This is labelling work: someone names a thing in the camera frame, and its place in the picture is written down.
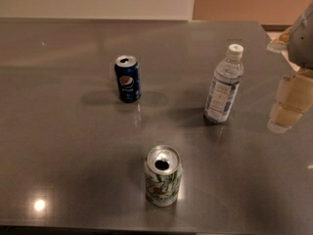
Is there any white green soda can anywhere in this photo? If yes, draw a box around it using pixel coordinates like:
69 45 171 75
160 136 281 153
144 145 183 207

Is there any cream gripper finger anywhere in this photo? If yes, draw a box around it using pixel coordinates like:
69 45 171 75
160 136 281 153
267 27 291 53
267 69 313 133

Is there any clear blue-label plastic water bottle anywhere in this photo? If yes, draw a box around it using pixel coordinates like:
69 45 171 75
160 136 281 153
203 44 244 124

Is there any blue Pepsi soda can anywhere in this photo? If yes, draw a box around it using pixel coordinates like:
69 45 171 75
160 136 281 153
114 55 141 103

